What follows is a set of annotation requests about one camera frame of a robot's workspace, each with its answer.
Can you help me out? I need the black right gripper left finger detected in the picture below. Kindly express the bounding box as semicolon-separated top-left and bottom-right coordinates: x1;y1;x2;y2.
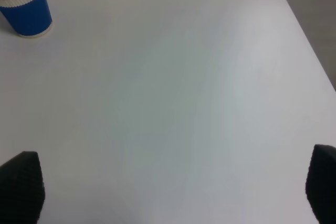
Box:
1;151;46;224

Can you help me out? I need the blue sleeved paper cup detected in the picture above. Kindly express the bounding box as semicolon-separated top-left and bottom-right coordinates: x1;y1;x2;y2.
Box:
1;0;53;38

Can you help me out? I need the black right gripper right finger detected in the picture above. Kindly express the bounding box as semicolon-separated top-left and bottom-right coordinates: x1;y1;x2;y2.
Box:
306;144;335;224

